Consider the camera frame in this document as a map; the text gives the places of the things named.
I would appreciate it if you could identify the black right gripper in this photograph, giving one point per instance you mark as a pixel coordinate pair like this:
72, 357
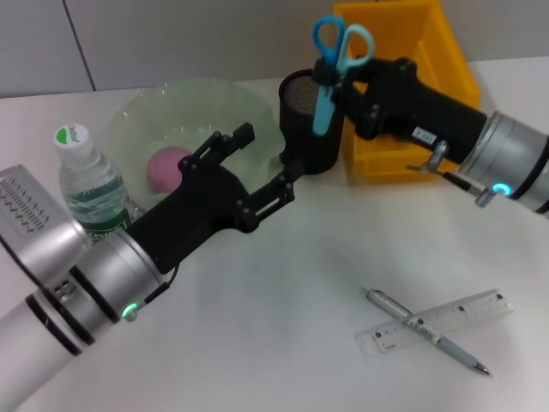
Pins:
420, 116

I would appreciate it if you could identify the pink peach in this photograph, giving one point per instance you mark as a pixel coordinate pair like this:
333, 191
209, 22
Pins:
165, 169

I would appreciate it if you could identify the yellow plastic bin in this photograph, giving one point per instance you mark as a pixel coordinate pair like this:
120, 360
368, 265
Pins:
450, 56

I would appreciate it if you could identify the white grey ballpoint pen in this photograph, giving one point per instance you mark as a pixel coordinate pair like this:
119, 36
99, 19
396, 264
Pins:
446, 343

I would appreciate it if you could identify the clear plastic ruler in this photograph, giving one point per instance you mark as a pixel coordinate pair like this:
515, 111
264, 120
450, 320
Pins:
467, 315

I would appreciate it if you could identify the clear plastic water bottle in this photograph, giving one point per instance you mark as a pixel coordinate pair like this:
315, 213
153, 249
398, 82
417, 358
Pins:
92, 189

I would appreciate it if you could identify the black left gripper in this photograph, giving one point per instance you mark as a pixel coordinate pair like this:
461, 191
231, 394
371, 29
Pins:
197, 206

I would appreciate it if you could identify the black mesh pen holder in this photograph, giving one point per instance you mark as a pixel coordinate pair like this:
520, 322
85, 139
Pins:
300, 141

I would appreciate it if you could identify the blue scissors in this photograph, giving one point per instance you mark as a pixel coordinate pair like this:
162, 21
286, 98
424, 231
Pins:
324, 107

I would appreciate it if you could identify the green glass fruit plate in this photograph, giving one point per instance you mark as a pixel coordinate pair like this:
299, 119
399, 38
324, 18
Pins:
193, 107

